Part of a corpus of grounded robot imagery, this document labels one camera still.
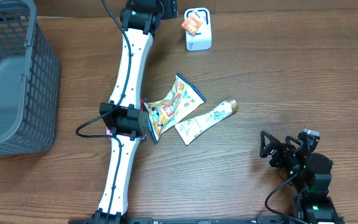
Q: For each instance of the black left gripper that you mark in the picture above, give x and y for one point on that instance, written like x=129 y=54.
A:
x=171 y=9

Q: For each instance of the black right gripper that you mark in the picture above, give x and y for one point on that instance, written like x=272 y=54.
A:
x=281 y=152

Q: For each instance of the orange item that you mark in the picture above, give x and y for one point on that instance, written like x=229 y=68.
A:
x=193 y=22

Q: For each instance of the white tube with gold cap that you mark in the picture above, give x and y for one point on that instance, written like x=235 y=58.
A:
x=190 y=129

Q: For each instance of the cream snack bag blue edges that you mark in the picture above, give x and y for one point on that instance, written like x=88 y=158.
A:
x=181 y=100

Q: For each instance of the red purple tissue pack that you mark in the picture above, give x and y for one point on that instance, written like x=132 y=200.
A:
x=144 y=104

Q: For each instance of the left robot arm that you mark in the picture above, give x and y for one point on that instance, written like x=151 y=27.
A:
x=138 y=22

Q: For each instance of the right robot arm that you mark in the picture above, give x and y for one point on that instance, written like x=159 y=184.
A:
x=308 y=172

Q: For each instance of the white barcode scanner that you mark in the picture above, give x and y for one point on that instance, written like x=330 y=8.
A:
x=202 y=40

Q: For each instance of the grey plastic shopping basket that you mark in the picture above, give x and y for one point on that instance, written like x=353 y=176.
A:
x=29 y=81

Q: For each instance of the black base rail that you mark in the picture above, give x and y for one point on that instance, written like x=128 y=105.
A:
x=148 y=220

